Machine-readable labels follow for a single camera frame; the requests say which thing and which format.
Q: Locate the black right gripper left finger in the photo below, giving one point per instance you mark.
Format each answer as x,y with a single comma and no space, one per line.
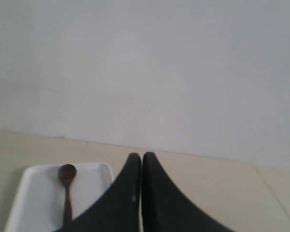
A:
117,210

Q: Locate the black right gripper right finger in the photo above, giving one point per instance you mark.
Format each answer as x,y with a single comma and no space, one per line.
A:
164,208

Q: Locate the dark wooden spoon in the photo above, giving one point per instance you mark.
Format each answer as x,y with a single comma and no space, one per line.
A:
66,175

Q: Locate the white rectangular plastic tray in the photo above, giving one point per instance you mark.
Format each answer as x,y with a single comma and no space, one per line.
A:
39,202

